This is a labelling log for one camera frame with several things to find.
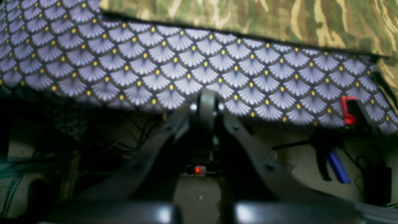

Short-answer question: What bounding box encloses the red and black clamp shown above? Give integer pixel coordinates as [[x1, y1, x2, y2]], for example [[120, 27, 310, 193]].
[[340, 96, 357, 126]]

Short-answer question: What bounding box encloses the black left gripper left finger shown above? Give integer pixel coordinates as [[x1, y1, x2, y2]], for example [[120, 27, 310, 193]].
[[78, 107, 190, 201]]

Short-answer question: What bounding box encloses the black power strip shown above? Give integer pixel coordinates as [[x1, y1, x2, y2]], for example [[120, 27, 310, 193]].
[[182, 165, 218, 177]]

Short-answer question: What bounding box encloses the camouflage T-shirt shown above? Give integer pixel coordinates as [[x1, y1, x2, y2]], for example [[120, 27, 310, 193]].
[[98, 0, 398, 107]]

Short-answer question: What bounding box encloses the purple fan-pattern tablecloth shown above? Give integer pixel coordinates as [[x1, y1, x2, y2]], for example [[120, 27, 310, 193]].
[[1, 0, 397, 136]]

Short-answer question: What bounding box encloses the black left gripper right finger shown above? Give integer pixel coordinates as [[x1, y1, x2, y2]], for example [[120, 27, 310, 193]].
[[199, 90, 354, 206]]

